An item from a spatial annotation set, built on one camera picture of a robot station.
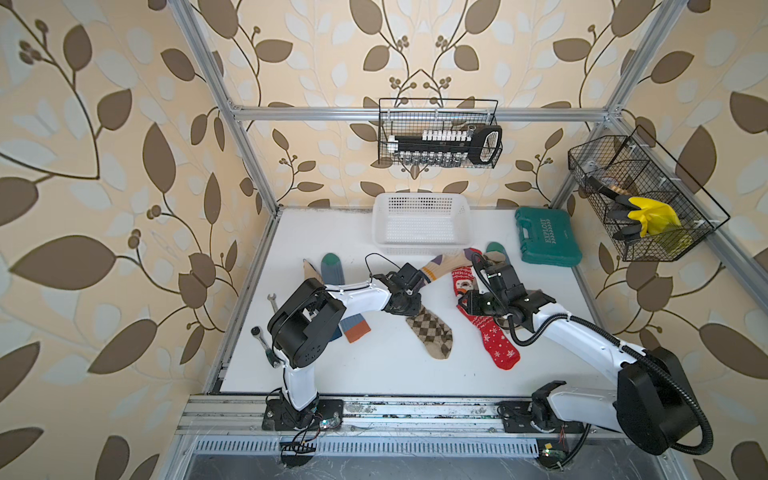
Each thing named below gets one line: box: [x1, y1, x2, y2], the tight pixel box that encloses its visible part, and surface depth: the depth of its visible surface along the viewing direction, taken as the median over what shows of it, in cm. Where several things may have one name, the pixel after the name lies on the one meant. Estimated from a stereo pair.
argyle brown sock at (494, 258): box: [483, 251, 506, 266], surface depth 107 cm
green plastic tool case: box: [515, 207, 582, 267], surface depth 107 cm
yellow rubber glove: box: [627, 197, 681, 237], surface depth 68 cm
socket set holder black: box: [387, 125, 503, 165], surface depth 86 cm
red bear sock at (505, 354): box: [456, 305, 521, 371], surface depth 86 cm
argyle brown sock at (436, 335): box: [406, 304, 453, 360], surface depth 88 cm
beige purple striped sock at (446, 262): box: [422, 248, 482, 282], surface depth 104 cm
